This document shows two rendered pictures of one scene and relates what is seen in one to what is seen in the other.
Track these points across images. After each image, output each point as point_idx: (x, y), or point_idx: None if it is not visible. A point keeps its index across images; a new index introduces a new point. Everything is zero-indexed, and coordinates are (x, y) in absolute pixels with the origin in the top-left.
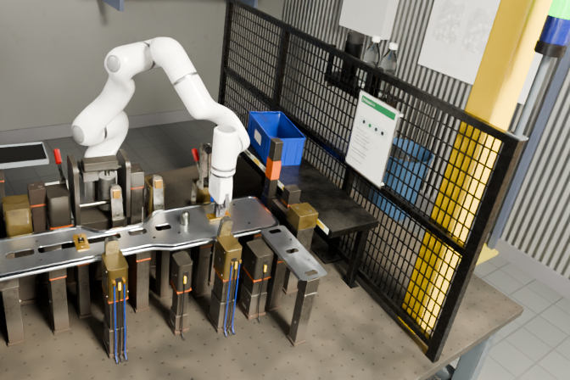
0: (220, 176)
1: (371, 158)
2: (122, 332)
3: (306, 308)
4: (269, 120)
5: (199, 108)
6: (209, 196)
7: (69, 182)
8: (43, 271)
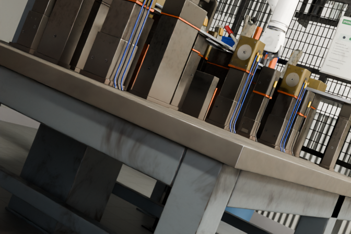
0: (279, 30)
1: (350, 62)
2: (237, 107)
3: (344, 133)
4: None
5: None
6: None
7: None
8: (205, 32)
